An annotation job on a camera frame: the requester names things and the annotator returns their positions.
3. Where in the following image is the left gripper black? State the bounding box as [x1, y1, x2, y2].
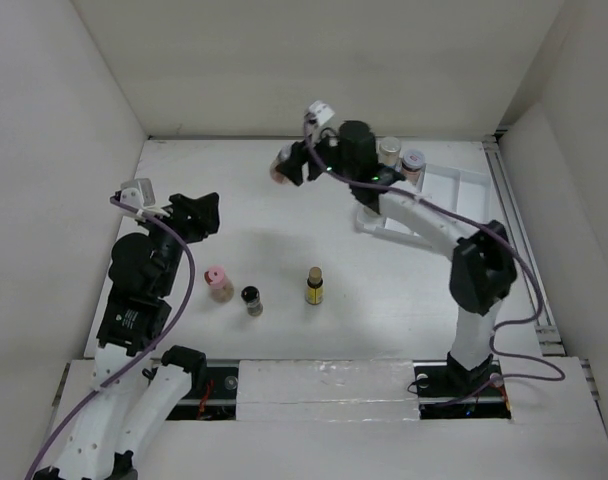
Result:
[139, 191, 218, 294]

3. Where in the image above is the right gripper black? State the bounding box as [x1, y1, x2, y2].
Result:
[275, 124, 357, 187]

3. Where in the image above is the red label spice jar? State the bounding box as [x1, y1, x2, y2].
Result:
[269, 150, 289, 185]
[400, 149, 426, 185]

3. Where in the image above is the blue label silver lid jar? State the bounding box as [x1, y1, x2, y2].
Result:
[378, 136, 402, 171]

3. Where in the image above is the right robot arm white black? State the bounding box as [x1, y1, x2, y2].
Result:
[271, 119, 517, 397]

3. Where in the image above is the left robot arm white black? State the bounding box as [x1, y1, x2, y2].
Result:
[26, 187, 220, 479]

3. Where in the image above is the pink lid spice bottle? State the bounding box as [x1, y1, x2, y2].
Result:
[204, 266, 234, 303]

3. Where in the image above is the small black lid bottle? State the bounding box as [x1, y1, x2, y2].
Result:
[241, 285, 263, 317]

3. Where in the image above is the yellow label cork bottle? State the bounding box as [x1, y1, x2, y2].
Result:
[305, 266, 324, 305]

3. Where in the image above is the white divided organizer tray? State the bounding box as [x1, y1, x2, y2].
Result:
[355, 164, 491, 249]

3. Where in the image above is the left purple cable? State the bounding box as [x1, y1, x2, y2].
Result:
[23, 194, 195, 480]

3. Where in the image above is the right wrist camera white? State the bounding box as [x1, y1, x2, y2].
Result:
[304, 100, 335, 134]

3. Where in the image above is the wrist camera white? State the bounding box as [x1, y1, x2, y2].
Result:
[304, 100, 335, 134]
[110, 178, 156, 218]

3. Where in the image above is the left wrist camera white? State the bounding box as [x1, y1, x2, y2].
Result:
[110, 178, 156, 218]

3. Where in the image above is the black mounting rail base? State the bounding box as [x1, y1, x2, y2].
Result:
[167, 360, 511, 422]

